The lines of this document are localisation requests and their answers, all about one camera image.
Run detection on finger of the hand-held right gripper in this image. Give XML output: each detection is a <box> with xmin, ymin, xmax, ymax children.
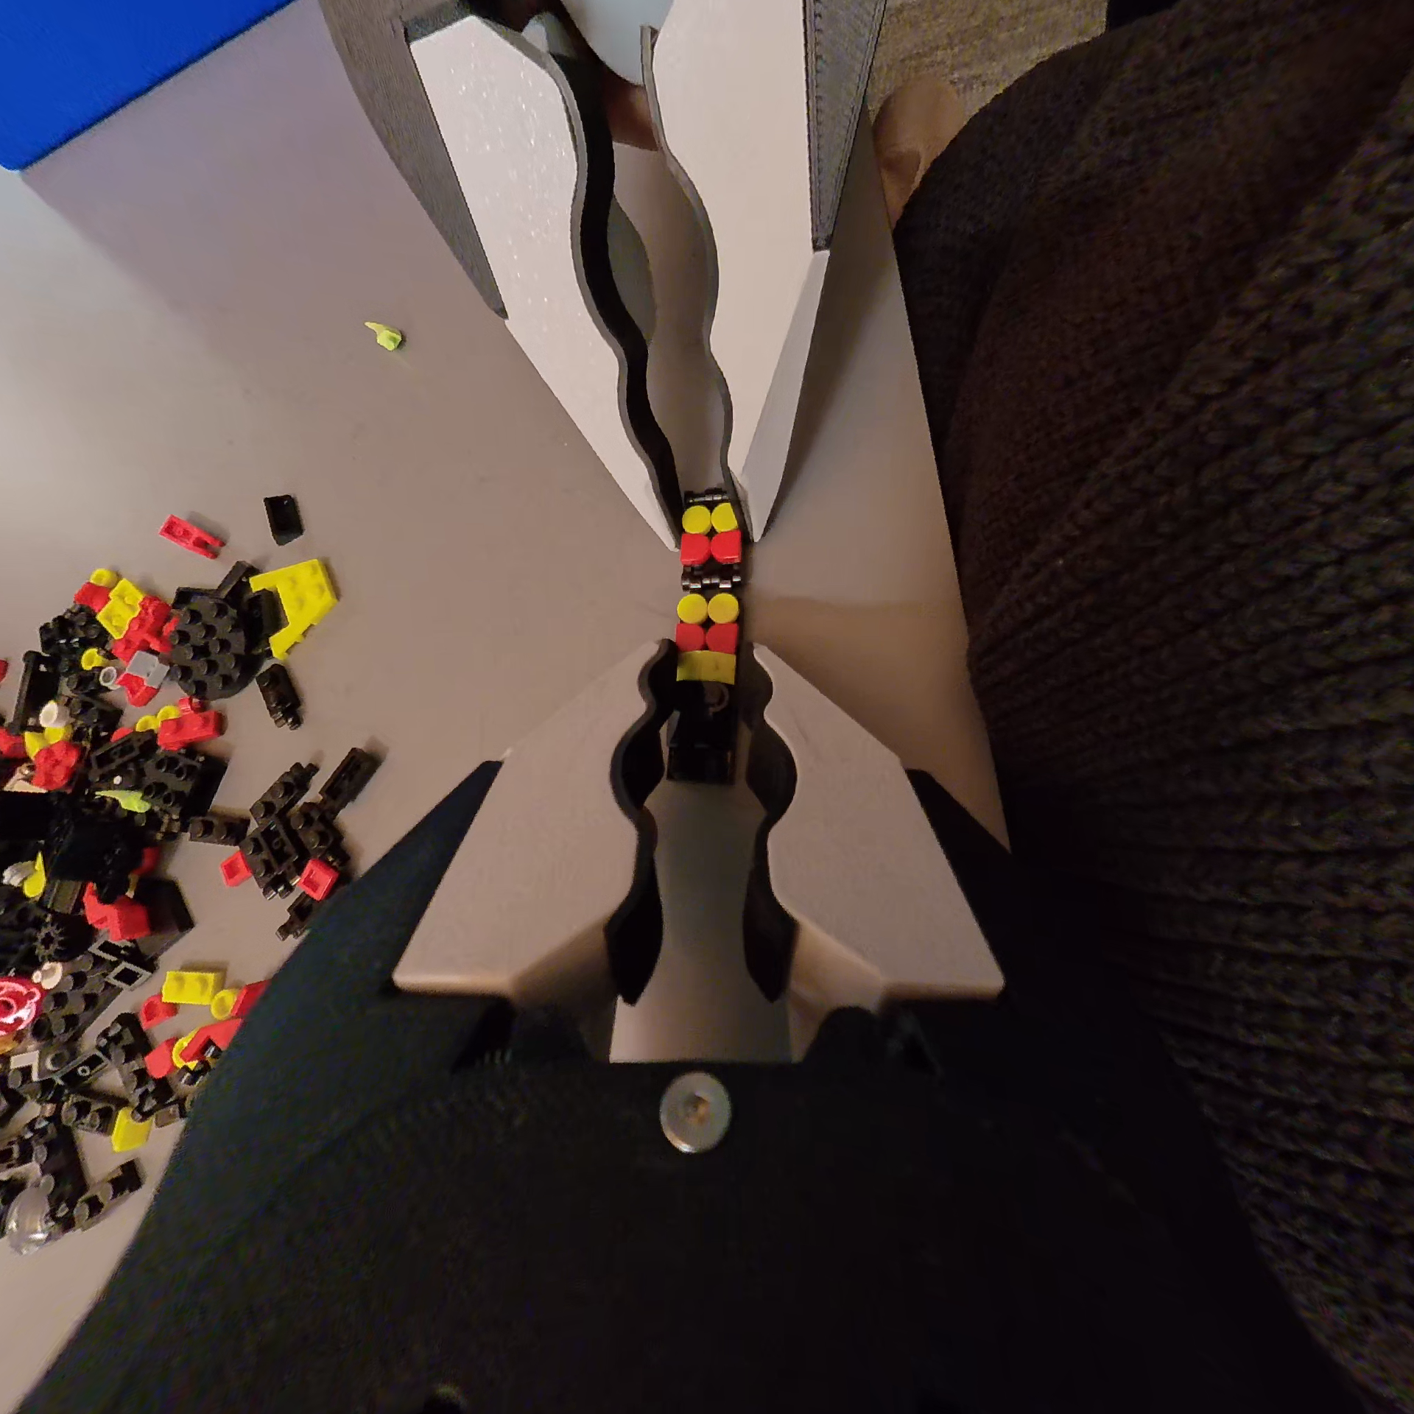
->
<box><xmin>641</xmin><ymin>0</ymin><xmax>831</xmax><ymax>545</ymax></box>
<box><xmin>403</xmin><ymin>11</ymin><xmax>686</xmax><ymax>553</ymax></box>

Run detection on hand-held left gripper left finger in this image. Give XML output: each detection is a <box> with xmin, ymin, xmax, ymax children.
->
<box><xmin>388</xmin><ymin>641</ymin><xmax>680</xmax><ymax>1008</ymax></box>

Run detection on pile of loose lego pieces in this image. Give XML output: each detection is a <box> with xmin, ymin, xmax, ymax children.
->
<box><xmin>0</xmin><ymin>557</ymin><xmax>382</xmax><ymax>1255</ymax></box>

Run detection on blue box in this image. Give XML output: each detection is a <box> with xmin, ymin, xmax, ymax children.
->
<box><xmin>0</xmin><ymin>0</ymin><xmax>299</xmax><ymax>171</ymax></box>

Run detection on dark knit sweater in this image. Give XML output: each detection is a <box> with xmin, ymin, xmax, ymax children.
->
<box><xmin>888</xmin><ymin>0</ymin><xmax>1414</xmax><ymax>1414</ymax></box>

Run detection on short black lego assembly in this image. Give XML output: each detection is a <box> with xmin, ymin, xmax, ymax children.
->
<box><xmin>676</xmin><ymin>488</ymin><xmax>754</xmax><ymax>595</ymax></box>

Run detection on yellow lego wedge plate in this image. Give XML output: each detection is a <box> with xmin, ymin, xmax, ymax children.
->
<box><xmin>247</xmin><ymin>557</ymin><xmax>338</xmax><ymax>658</ymax></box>

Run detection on person's right hand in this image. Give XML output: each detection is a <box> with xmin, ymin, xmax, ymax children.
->
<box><xmin>871</xmin><ymin>75</ymin><xmax>969</xmax><ymax>228</ymax></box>

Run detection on long black lego assembly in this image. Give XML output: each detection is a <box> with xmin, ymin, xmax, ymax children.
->
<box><xmin>664</xmin><ymin>590</ymin><xmax>744</xmax><ymax>786</ymax></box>

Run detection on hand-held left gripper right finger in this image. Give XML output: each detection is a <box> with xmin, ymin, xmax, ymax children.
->
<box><xmin>742</xmin><ymin>643</ymin><xmax>1006</xmax><ymax>1023</ymax></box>

